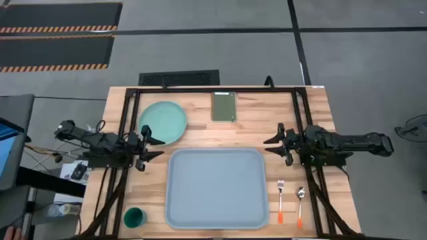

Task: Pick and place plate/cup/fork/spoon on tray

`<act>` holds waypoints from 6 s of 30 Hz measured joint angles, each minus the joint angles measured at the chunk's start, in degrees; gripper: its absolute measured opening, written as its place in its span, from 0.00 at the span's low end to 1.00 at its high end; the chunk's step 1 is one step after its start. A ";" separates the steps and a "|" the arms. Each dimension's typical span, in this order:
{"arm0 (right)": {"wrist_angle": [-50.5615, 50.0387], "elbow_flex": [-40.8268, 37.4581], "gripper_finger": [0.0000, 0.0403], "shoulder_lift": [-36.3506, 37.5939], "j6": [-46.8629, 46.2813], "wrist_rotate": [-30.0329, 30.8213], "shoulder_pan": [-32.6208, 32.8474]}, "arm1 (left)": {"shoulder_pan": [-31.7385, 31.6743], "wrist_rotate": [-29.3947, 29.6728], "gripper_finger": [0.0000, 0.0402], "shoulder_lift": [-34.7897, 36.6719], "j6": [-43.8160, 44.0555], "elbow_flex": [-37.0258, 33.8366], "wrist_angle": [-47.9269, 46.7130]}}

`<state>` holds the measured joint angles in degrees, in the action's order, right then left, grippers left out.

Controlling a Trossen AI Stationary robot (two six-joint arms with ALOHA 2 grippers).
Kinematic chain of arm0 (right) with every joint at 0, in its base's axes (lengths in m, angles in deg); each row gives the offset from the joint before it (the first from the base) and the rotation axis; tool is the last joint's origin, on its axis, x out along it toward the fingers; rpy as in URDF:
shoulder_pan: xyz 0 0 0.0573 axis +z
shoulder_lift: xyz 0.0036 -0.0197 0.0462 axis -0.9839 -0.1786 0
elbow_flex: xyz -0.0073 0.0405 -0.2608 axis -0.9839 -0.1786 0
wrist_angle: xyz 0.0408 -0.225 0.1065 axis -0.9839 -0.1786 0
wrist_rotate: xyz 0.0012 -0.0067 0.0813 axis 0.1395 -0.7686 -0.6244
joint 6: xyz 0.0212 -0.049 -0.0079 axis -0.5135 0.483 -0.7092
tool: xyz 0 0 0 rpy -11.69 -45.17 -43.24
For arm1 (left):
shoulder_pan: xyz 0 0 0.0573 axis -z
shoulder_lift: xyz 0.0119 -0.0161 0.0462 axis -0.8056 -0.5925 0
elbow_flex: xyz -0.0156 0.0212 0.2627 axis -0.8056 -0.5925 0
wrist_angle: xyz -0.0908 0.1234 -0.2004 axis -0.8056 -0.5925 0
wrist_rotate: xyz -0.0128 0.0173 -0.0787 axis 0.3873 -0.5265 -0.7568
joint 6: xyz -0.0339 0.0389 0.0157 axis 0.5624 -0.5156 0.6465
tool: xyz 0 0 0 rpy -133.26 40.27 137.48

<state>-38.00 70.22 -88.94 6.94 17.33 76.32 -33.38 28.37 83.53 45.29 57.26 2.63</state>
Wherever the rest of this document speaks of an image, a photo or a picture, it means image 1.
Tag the clear plastic bottle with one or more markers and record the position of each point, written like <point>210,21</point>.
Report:
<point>61,210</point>

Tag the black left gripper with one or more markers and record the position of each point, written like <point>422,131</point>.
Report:
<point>136,146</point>

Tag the computer monitor with blue screen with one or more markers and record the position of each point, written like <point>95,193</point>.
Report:
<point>8,153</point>

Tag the black side beam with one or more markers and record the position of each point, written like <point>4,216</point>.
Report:
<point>50,181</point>

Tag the black aluminium table frame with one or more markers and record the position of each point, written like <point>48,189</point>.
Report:
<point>200,90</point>

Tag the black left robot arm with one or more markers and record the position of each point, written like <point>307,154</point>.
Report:
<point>100,140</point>

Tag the white paper sheet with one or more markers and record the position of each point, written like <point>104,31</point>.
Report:
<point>66,186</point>

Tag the black hazard-striped floor mat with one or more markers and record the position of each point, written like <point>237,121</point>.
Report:
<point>60,15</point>
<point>53,51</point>

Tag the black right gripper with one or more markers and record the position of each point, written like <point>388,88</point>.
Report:
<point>294,142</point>

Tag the light green plate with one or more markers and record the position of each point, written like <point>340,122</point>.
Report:
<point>163,118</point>

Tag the small black handheld device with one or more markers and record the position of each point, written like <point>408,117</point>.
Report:
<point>79,171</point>

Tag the grey plastic tray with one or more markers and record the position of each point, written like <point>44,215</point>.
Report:
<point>217,190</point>

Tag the black floor grille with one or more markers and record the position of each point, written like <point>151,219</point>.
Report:
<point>178,78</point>

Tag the person's hand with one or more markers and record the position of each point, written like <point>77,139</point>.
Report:
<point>13,234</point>

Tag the dark green cup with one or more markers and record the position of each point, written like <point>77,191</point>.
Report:
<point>134,217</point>

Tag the green spiral notebook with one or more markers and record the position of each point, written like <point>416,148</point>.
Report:
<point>223,106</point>

